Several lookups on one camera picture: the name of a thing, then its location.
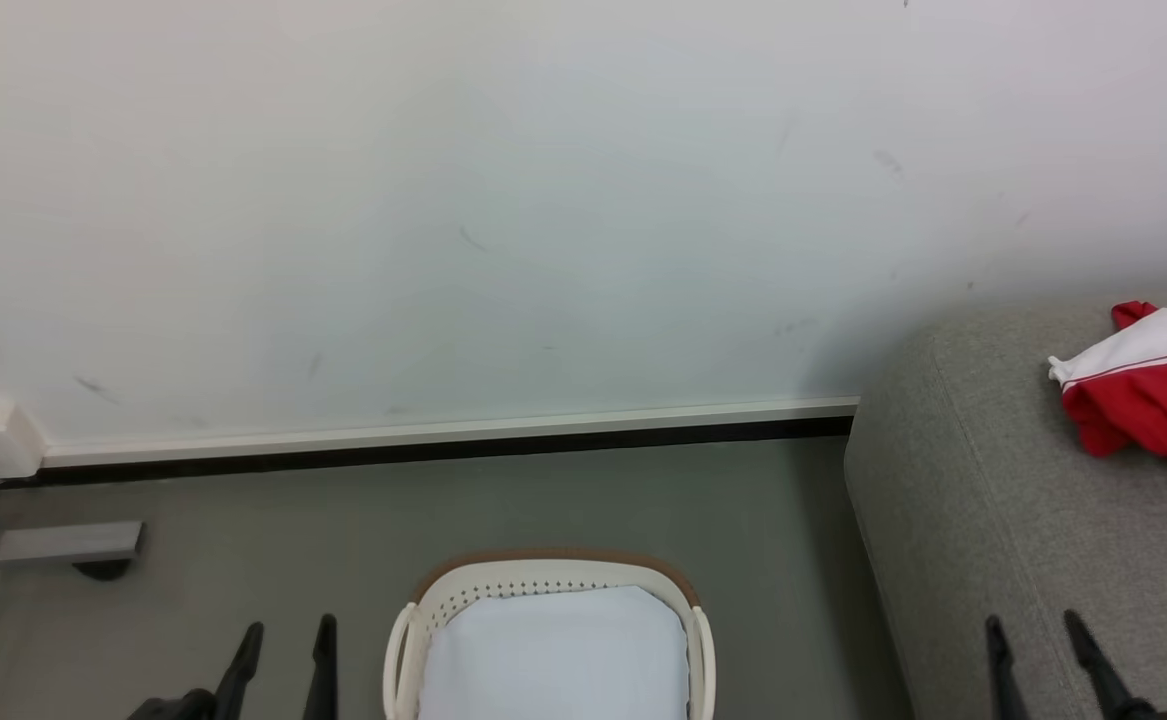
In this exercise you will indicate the black round foot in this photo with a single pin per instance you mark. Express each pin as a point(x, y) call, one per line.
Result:
point(103, 570)

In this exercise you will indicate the red and white garment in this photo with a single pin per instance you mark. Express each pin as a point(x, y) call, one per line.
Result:
point(1153, 400)

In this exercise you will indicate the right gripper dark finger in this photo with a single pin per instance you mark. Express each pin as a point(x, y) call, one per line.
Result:
point(1003, 675)
point(1098, 675)

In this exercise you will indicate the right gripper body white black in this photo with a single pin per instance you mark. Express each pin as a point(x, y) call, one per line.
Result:
point(1161, 714)

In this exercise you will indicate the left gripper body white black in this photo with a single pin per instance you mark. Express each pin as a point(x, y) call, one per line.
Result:
point(178, 707)

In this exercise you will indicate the grey metal frame bar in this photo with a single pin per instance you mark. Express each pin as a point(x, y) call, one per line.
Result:
point(68, 543)

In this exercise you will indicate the white and black baseboard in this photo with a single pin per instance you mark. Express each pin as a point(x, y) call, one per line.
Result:
point(443, 440)

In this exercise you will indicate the grey fabric sofa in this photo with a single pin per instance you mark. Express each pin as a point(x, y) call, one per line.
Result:
point(993, 520)

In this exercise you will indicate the pale white basket liner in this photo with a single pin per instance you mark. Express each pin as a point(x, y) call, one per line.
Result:
point(558, 660)

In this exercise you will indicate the white laundry basket brown rim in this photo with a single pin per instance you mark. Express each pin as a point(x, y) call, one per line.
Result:
point(543, 575)

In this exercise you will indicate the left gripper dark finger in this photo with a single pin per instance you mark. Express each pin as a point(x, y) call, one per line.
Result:
point(241, 675)
point(322, 675)

